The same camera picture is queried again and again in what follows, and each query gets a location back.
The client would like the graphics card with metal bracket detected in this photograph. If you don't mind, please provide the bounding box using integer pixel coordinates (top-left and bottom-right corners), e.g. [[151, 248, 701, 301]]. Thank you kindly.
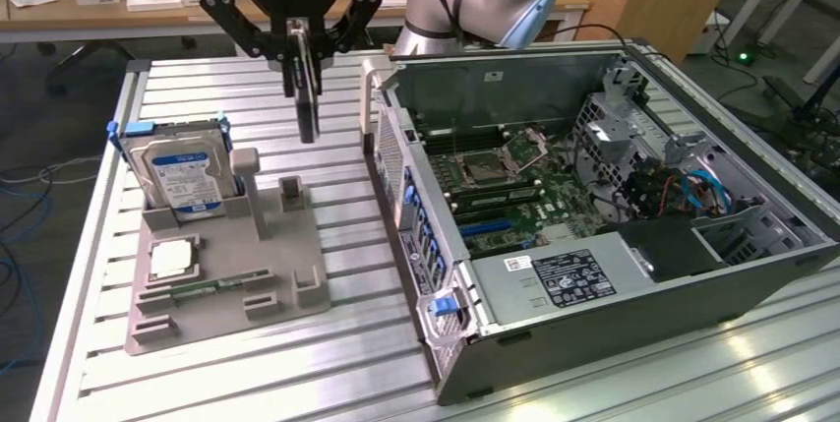
[[285, 17, 324, 145]]

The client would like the long wooden desk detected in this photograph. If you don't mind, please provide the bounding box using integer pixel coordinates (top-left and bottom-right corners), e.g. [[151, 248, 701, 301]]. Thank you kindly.
[[0, 0, 592, 57]]

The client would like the hard disk in blue caddy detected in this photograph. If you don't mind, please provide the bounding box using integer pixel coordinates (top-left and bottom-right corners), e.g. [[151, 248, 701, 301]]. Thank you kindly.
[[107, 111, 237, 223]]

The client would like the CPU socket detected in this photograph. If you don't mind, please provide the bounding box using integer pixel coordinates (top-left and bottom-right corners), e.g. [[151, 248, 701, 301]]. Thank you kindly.
[[459, 149, 515, 188]]

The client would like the open metal socket cover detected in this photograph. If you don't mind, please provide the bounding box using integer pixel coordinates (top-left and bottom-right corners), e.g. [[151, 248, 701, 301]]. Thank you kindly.
[[501, 127, 553, 167]]

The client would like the installed black RAM stick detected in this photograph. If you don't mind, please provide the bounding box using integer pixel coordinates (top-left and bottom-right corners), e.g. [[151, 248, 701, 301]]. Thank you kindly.
[[457, 190, 545, 212], [449, 183, 540, 201]]

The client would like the grey metal disk bay cage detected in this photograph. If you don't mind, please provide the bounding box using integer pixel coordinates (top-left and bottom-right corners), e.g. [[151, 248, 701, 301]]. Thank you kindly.
[[571, 60, 715, 185]]

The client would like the blue expansion slot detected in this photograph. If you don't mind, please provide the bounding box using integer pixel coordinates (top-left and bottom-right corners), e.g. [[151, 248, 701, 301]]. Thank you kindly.
[[459, 218, 515, 241]]

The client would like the silver CPU chip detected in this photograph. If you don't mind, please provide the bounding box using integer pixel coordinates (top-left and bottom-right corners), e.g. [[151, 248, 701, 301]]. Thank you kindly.
[[148, 240, 199, 282]]

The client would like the green motherboard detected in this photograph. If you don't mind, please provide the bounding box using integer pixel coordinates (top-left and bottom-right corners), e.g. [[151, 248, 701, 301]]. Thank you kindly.
[[419, 121, 625, 259]]

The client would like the green RAM stick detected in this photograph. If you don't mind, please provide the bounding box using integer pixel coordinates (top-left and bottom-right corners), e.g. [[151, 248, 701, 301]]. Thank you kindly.
[[169, 276, 251, 304]]

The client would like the blue case latch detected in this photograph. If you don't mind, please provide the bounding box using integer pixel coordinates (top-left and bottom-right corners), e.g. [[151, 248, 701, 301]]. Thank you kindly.
[[425, 296, 459, 318]]

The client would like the grey plastic parts rack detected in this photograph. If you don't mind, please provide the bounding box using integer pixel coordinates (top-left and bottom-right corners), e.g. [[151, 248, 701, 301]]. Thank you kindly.
[[124, 146, 333, 357]]

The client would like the grey power supply with label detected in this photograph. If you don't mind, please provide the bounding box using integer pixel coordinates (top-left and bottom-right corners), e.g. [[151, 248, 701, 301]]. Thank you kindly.
[[471, 232, 657, 328]]

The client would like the open dark grey PC case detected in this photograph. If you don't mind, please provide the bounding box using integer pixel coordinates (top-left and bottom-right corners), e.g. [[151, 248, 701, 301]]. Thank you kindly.
[[359, 37, 840, 407]]

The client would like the black cable behind case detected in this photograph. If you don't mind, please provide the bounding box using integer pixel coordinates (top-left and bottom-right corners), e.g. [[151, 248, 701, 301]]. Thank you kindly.
[[544, 23, 632, 52]]

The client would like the blue floor cable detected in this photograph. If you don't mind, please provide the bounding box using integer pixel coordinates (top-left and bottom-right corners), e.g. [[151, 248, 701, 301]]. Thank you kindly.
[[0, 165, 55, 375]]

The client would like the orange wire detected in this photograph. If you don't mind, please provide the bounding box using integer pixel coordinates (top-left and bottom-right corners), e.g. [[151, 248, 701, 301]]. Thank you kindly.
[[657, 173, 679, 217]]

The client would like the blue wire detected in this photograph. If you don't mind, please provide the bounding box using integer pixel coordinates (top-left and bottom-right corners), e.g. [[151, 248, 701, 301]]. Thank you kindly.
[[680, 169, 733, 219]]

